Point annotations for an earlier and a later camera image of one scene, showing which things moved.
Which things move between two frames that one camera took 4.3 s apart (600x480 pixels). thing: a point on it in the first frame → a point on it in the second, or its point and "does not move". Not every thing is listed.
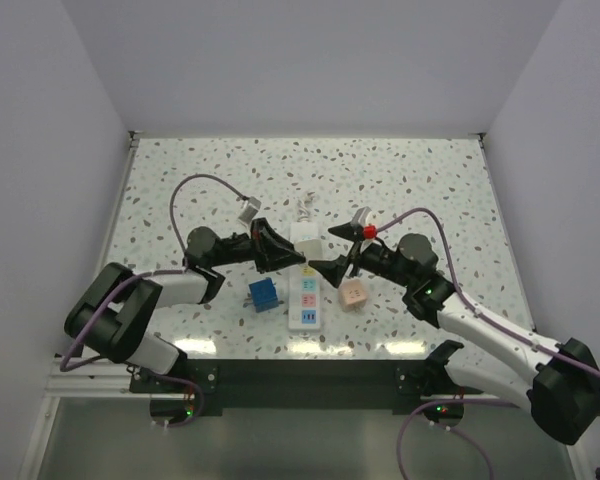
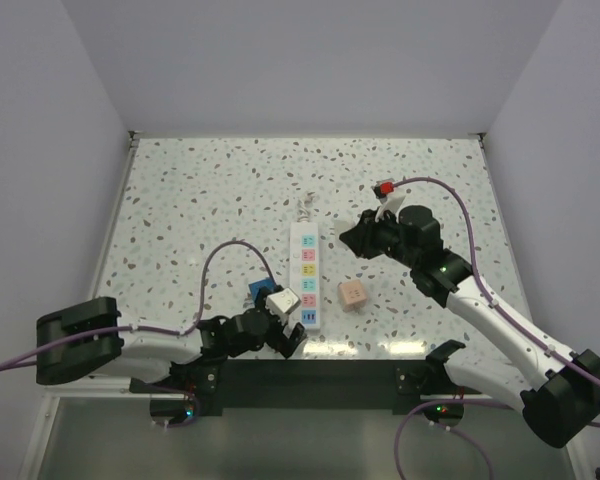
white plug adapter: [311, 248] → [341, 225]
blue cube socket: [264, 295] does not move
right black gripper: [335, 270] → [360, 238]
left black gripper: [271, 252] → [295, 337]
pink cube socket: [352, 295] does not move
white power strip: [305, 279] does not move
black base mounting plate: [212, 386] does not move
